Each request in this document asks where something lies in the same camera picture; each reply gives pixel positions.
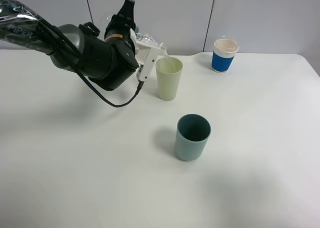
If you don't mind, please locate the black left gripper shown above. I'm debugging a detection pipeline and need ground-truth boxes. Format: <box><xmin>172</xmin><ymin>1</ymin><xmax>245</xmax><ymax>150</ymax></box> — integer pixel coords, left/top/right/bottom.
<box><xmin>104</xmin><ymin>0</ymin><xmax>137</xmax><ymax>48</ymax></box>

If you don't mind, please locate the green label water bottle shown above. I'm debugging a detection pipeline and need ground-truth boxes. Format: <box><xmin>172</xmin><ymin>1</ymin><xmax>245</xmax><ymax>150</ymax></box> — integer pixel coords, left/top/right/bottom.
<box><xmin>98</xmin><ymin>12</ymin><xmax>169</xmax><ymax>57</ymax></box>

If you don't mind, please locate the pale yellow plastic cup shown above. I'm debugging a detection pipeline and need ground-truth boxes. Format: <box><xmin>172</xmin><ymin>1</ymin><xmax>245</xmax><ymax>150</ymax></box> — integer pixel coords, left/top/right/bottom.
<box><xmin>155</xmin><ymin>57</ymin><xmax>183</xmax><ymax>101</ymax></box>

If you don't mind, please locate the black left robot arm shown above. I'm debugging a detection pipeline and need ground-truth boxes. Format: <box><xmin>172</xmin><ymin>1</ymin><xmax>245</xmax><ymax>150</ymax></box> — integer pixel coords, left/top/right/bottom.
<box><xmin>0</xmin><ymin>0</ymin><xmax>139</xmax><ymax>91</ymax></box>

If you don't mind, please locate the blue sleeve paper cup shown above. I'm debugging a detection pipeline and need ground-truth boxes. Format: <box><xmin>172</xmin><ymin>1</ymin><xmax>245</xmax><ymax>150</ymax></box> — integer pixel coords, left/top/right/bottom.
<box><xmin>211</xmin><ymin>36</ymin><xmax>239</xmax><ymax>73</ymax></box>

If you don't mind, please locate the teal plastic cup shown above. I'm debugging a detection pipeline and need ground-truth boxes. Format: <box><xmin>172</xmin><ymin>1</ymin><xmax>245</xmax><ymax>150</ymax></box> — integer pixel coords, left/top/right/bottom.
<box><xmin>175</xmin><ymin>114</ymin><xmax>211</xmax><ymax>161</ymax></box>

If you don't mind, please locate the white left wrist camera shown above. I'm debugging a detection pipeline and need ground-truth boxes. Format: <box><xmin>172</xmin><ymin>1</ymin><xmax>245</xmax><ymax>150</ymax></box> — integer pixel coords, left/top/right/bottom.
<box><xmin>133</xmin><ymin>35</ymin><xmax>160</xmax><ymax>82</ymax></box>

